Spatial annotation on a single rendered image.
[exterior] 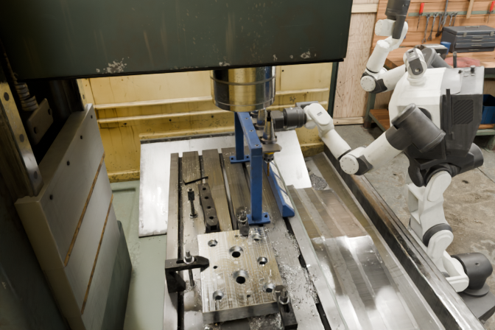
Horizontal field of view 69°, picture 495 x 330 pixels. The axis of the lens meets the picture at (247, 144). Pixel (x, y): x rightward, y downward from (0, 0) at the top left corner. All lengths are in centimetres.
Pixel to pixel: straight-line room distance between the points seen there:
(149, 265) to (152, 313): 24
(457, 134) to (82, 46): 124
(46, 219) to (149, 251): 99
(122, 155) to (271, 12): 158
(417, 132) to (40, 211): 107
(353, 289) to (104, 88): 147
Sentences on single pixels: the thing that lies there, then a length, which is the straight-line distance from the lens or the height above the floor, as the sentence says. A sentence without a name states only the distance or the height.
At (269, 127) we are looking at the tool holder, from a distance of 124.
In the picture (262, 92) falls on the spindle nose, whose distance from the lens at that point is 83.
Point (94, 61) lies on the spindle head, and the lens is 75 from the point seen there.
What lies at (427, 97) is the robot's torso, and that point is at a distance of 140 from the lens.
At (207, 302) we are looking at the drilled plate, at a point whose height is 99.
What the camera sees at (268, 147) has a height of 122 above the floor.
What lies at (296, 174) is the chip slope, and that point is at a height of 73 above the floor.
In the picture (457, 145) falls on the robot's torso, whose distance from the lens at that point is 152.
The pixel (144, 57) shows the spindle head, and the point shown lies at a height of 164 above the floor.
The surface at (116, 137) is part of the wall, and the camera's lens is 211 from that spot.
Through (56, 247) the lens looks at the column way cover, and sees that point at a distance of 85.
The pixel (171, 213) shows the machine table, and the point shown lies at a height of 90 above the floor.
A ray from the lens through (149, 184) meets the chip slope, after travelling 194.
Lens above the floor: 183
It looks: 30 degrees down
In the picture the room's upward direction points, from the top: 1 degrees counter-clockwise
